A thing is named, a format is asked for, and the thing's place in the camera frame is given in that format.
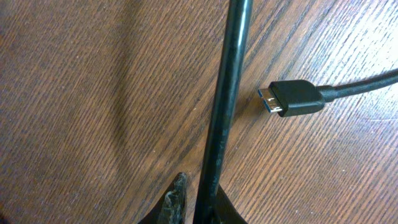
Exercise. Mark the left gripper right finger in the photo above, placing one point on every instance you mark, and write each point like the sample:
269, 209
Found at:
225, 212

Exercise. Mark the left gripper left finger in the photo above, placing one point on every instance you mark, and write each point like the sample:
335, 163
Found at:
171, 207

